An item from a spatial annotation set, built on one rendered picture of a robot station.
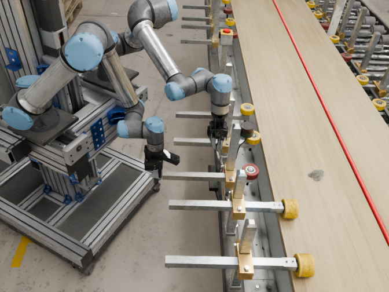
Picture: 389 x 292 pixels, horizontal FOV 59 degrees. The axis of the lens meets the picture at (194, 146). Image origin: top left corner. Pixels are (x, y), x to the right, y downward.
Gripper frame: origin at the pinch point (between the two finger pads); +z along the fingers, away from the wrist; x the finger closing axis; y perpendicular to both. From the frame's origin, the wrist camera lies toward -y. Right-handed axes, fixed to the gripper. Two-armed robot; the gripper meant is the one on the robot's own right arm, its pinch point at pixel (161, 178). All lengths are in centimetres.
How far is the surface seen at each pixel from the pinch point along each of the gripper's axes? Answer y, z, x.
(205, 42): -26, 0, -148
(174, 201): -7.3, -13.4, 24.8
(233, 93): -47, 21, -107
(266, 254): -51, 21, 27
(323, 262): -64, -7, 46
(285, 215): -52, -12, 29
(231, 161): -33.1, -10.6, -2.2
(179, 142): -7.9, -2.5, -23.5
